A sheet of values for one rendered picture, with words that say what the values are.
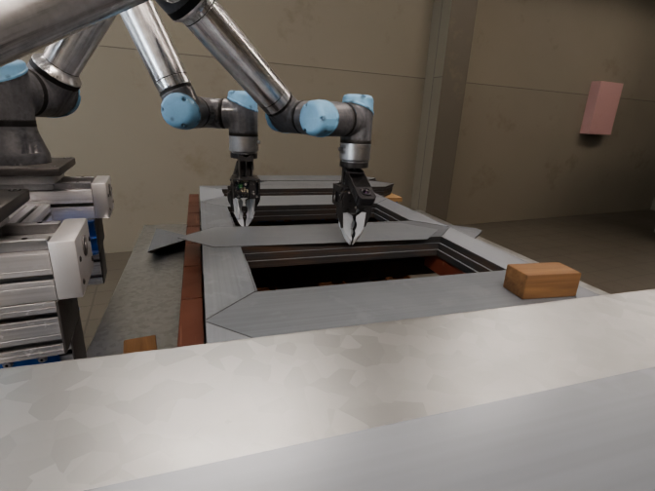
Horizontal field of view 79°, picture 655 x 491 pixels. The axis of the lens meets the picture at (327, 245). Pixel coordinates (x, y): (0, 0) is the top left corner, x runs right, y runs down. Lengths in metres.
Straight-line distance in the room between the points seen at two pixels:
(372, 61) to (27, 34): 3.72
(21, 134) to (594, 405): 1.15
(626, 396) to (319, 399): 0.13
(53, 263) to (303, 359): 0.51
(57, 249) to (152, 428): 0.50
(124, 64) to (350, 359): 3.48
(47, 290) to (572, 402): 0.65
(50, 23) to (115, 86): 3.01
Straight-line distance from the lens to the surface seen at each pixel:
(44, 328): 0.72
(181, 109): 0.95
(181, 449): 0.18
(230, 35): 0.88
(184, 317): 0.76
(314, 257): 1.01
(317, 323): 0.63
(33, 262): 0.68
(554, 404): 0.19
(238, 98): 1.07
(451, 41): 4.35
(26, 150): 1.19
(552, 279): 0.85
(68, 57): 1.26
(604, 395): 0.20
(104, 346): 1.01
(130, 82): 3.61
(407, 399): 0.20
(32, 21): 0.61
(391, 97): 4.26
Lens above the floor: 1.18
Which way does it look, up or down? 18 degrees down
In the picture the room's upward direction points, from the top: 3 degrees clockwise
